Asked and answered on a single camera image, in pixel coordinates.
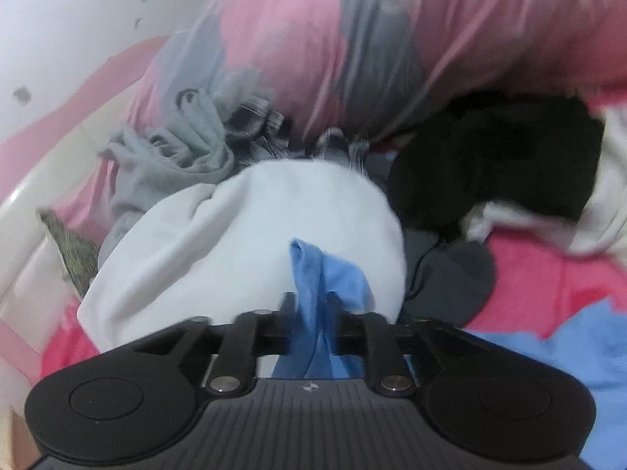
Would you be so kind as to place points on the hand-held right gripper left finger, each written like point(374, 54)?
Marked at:
point(289, 313)

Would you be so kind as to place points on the large white shirt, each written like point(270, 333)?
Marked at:
point(245, 235)

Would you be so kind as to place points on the green patterned pillow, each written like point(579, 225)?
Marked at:
point(73, 254)

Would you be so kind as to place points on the black garment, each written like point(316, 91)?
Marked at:
point(490, 166)

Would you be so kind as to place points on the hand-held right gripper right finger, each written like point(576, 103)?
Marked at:
point(335, 318)

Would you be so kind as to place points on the blue t-shirt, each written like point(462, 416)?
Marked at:
point(338, 274)

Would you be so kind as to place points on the plaid garment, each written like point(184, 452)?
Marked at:
point(254, 122)

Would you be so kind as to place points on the dark grey garment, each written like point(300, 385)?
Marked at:
point(450, 274)

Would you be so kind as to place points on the pink and white headboard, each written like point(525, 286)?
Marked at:
point(29, 191)

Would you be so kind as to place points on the small white garment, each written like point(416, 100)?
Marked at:
point(602, 205)

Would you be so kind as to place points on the pink and grey duvet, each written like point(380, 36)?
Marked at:
point(441, 34)

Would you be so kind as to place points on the pink floral blanket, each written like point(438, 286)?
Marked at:
point(539, 279)

